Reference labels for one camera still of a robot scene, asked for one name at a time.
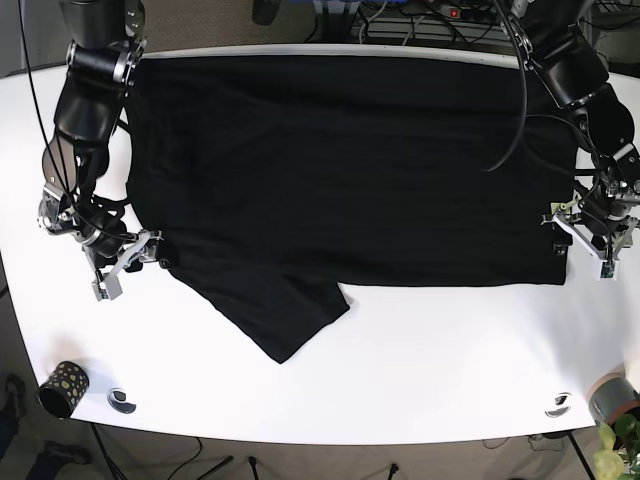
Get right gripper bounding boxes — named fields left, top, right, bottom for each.
left=84, top=230, right=179, bottom=301

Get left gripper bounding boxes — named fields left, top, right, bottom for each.
left=541, top=193, right=635, bottom=280

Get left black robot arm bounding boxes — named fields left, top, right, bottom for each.
left=494, top=1, right=639, bottom=280

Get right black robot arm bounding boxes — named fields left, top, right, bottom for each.
left=38, top=1, right=175, bottom=301

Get grey tape roll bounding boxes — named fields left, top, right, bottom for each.
left=587, top=373, right=639, bottom=426

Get black gold-dotted cup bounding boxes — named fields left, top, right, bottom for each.
left=37, top=361, right=90, bottom=419

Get green potted plant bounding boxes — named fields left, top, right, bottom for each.
left=593, top=413, right=639, bottom=480

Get left table cable grommet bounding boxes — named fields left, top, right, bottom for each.
left=107, top=389, right=137, bottom=415

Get table cable grommet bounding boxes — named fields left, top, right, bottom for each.
left=544, top=392, right=572, bottom=419
left=107, top=389, right=137, bottom=415

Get right table cable grommet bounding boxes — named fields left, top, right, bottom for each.
left=544, top=392, right=572, bottom=419

